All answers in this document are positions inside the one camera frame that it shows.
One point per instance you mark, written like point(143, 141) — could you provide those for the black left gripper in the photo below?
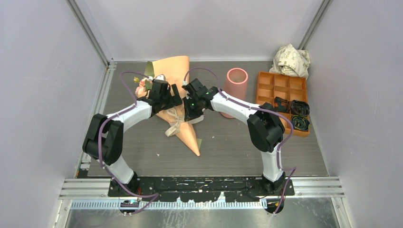
point(174, 100)

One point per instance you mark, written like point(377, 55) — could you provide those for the orange compartment tray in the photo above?
point(288, 96)

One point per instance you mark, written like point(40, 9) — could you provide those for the crumpled white patterned cloth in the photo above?
point(291, 62)

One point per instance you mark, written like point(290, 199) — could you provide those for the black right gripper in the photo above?
point(189, 115)

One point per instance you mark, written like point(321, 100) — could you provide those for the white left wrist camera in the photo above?
point(160, 77)

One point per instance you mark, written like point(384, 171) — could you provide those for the peach paper bouquet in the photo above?
point(174, 69)

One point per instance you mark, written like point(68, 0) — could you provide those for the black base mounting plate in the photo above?
point(209, 189)

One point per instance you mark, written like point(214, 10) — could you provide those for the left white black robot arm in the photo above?
point(105, 134)

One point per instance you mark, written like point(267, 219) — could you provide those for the aluminium front rail frame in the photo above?
point(106, 194)

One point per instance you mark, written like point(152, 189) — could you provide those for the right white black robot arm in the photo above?
point(265, 127)

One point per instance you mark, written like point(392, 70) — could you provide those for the pink cylindrical vase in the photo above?
point(236, 83)

